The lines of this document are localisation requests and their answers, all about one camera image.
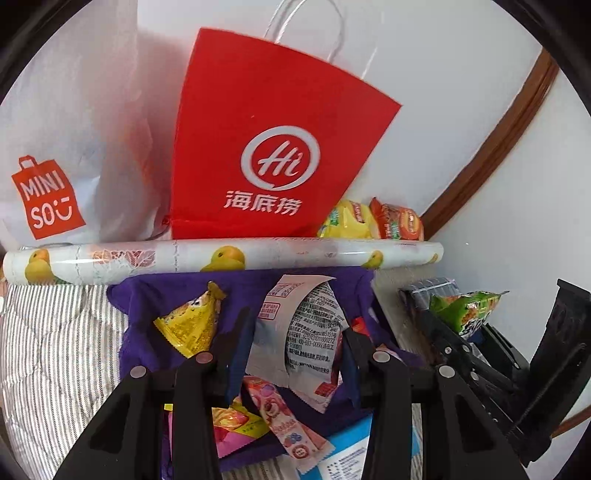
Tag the striped mattress cover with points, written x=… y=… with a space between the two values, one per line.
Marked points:
x=59 y=362

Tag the rolled duck print mat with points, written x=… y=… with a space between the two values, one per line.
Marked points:
x=110 y=263

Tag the red Haidilao paper bag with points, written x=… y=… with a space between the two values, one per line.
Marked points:
x=268 y=139

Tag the blue tissue pack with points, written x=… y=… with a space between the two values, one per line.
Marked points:
x=347 y=459

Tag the pink strawberry candy packet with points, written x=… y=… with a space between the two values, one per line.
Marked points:
x=304 y=447

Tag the pink yellow snack bag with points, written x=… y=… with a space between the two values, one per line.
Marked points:
x=235 y=427

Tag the purple cloth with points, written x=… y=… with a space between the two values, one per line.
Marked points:
x=144 y=298

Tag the white printed snack packet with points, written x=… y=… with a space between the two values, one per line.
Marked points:
x=298 y=339

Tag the yellow chips bag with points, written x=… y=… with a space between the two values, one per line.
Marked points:
x=350 y=220

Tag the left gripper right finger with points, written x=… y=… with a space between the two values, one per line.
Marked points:
x=460 y=439

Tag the green snack packet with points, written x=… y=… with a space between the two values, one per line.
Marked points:
x=466 y=313

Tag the yellow triangular snack packet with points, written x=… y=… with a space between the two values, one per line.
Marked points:
x=190 y=328

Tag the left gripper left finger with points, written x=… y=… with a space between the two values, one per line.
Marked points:
x=124 y=438

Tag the brown wooden door frame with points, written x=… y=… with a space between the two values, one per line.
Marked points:
x=497 y=146

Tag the orange chips bag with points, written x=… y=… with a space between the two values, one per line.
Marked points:
x=397 y=222

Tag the white Miniso plastic bag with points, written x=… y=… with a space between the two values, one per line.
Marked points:
x=85 y=124

